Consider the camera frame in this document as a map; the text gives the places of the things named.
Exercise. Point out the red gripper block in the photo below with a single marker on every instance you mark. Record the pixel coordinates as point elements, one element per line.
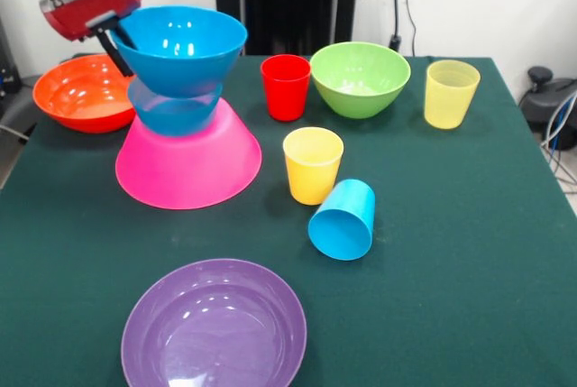
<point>99,3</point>

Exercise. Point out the large light blue bowl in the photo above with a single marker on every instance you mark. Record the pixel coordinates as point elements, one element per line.
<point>180,71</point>

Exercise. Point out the orange plastic bowl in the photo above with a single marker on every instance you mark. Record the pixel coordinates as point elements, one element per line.
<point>76,103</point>

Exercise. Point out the small dark blue bowl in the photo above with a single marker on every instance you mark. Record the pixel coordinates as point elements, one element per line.
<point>176,118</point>

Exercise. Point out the pink plastic bowl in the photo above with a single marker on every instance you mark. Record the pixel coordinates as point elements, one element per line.
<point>194,170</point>

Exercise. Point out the yellow plastic cup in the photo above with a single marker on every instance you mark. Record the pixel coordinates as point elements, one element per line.
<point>313,179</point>

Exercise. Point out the blue plastic cup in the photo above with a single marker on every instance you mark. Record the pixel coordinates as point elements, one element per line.
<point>342,233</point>

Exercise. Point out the black floor device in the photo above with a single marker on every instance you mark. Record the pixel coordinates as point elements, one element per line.
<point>18,103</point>
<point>541,103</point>

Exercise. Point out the red plastic cup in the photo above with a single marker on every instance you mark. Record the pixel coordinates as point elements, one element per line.
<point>286,94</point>

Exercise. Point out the green plastic bowl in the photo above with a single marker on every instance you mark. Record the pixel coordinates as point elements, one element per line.
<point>360,98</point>

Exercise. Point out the purple plastic bowl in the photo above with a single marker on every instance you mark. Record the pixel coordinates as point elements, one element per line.
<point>212,337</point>

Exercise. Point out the translucent yellow-green plastic cup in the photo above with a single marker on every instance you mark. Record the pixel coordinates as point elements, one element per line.
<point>448,103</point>

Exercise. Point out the dark green table cloth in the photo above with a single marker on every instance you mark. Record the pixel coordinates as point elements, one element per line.
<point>428,224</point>

